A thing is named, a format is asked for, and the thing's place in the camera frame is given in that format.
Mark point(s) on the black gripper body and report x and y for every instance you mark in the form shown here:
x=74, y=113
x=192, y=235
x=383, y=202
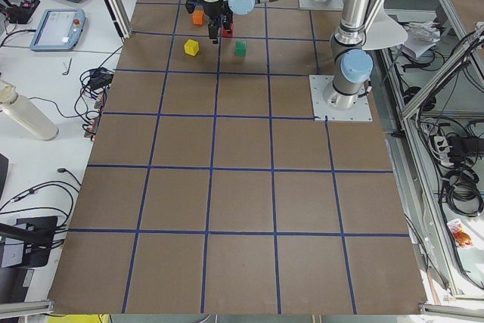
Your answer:
x=212, y=9

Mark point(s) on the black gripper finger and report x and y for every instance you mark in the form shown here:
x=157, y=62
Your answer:
x=214, y=32
x=227, y=19

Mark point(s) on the red wooden block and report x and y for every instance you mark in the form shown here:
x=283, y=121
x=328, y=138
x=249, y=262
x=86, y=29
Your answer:
x=228, y=30

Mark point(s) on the orange wooden block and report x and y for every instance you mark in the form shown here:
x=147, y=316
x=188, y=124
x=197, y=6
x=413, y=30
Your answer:
x=198, y=17

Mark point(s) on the yellow wooden block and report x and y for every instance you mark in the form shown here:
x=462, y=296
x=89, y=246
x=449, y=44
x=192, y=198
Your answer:
x=192, y=47

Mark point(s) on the green wooden block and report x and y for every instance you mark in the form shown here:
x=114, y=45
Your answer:
x=240, y=49

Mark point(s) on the near blue teach pendant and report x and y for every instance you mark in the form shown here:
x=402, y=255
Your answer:
x=58, y=30

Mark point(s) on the metal hex key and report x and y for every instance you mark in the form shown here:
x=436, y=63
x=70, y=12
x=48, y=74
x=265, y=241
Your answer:
x=67, y=67

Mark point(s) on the white plastic chair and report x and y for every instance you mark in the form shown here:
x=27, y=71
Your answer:
x=381, y=31

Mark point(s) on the white thermos bottle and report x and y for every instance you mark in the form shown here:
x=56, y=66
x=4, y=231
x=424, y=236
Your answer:
x=24, y=112

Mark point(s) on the black monitor stand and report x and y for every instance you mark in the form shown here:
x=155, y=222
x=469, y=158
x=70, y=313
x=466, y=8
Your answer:
x=29, y=241

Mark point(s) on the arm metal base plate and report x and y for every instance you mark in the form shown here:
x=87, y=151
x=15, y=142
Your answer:
x=328, y=105
x=329, y=5

